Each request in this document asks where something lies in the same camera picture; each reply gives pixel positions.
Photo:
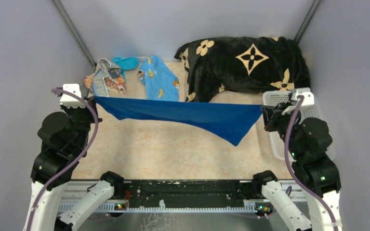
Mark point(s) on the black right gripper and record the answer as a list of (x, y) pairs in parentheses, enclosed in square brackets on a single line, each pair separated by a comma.
[(271, 113)]

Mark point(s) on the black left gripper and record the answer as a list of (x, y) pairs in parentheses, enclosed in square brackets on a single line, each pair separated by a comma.
[(70, 110)]

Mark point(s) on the dark blue towel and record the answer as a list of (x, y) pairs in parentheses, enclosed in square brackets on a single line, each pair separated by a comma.
[(231, 122)]

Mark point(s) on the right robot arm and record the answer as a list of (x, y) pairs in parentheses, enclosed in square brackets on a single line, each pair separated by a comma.
[(306, 141)]

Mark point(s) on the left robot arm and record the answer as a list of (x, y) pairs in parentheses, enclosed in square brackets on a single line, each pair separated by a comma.
[(65, 138)]

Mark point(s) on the grey orange printed cloth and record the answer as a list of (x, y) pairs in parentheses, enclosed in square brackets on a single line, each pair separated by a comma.
[(106, 77)]

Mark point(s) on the black floral plush blanket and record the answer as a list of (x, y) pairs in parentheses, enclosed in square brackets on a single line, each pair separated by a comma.
[(242, 64)]

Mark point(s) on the teal small cloth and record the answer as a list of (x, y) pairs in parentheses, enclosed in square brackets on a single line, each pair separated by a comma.
[(126, 64)]

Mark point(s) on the light blue printed towel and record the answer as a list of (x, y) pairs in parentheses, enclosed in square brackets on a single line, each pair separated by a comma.
[(161, 84)]

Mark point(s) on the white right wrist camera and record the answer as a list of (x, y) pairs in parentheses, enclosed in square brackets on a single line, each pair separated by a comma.
[(300, 98)]

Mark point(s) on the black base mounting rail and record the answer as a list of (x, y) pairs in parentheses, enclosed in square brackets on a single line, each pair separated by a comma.
[(185, 196)]

